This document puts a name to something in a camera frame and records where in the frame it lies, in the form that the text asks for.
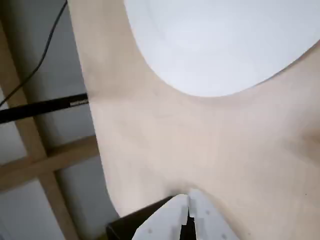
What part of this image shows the light wooden frame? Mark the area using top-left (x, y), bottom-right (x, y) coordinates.
top-left (0, 19), bottom-right (101, 240)

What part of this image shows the white paper plate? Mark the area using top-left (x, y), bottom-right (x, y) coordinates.
top-left (123, 0), bottom-right (320, 98)

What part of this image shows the black bar with print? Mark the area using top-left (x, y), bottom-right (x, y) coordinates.
top-left (0, 92), bottom-right (90, 124)

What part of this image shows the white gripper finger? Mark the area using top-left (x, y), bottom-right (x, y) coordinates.
top-left (131, 193), bottom-right (190, 240)
top-left (187, 189), bottom-right (243, 240)

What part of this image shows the thin black cable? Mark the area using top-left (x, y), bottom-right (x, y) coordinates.
top-left (0, 0), bottom-right (69, 106)

